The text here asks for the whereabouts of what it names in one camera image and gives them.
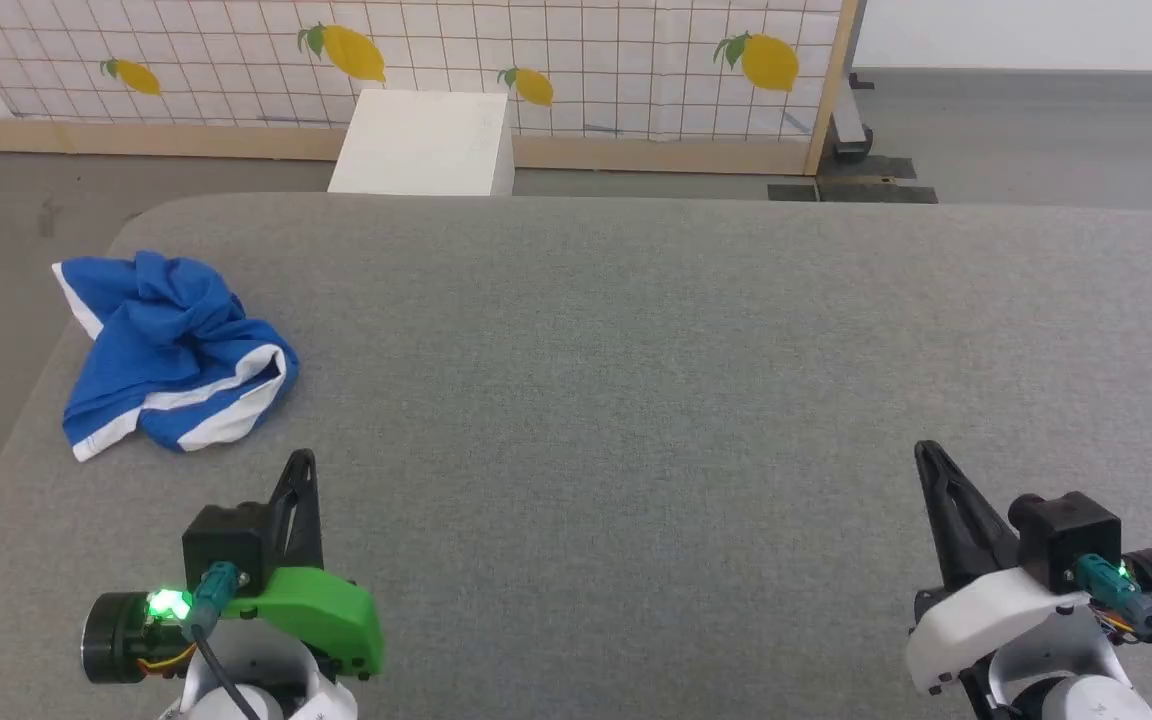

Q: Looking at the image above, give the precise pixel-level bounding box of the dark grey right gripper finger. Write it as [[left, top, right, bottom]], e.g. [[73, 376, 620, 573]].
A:
[[913, 439, 1024, 593]]

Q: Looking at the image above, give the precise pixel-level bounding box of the lemon print grid screen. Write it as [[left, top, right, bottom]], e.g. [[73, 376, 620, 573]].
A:
[[0, 0, 843, 142]]

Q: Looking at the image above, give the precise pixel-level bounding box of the lemon-print grid partition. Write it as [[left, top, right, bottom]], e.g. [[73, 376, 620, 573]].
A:
[[0, 0, 863, 178]]

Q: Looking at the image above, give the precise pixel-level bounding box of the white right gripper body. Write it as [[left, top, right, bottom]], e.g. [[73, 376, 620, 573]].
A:
[[903, 566, 1105, 697]]

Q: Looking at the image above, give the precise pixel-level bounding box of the grey fabric sofa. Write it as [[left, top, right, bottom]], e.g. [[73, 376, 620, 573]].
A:
[[0, 192, 1152, 720]]

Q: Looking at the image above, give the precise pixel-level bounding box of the blue garment with white trim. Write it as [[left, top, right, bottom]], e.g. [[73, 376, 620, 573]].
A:
[[52, 250, 300, 463]]

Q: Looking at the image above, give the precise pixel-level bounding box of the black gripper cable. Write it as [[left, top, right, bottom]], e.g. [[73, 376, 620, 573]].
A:
[[1076, 554, 1152, 699], [181, 561, 265, 720]]

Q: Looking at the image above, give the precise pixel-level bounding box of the dark floor plate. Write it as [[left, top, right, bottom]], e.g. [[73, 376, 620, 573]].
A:
[[767, 155, 939, 205]]

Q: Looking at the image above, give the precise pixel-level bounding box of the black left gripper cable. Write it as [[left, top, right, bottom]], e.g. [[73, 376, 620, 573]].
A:
[[181, 561, 265, 720]]

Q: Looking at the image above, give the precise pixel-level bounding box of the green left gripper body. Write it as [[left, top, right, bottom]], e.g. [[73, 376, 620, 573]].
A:
[[220, 566, 385, 679]]

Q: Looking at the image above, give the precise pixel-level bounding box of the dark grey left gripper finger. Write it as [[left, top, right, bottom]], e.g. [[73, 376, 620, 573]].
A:
[[267, 449, 325, 573]]

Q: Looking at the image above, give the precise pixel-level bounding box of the grey metal screen foot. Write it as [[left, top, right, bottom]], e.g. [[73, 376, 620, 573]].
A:
[[832, 70, 878, 164]]

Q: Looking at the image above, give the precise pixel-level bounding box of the white box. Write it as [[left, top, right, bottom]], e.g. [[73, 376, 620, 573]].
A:
[[327, 89, 516, 197]]

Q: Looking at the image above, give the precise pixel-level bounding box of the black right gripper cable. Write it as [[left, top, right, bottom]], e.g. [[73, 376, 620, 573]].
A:
[[1076, 554, 1152, 699]]

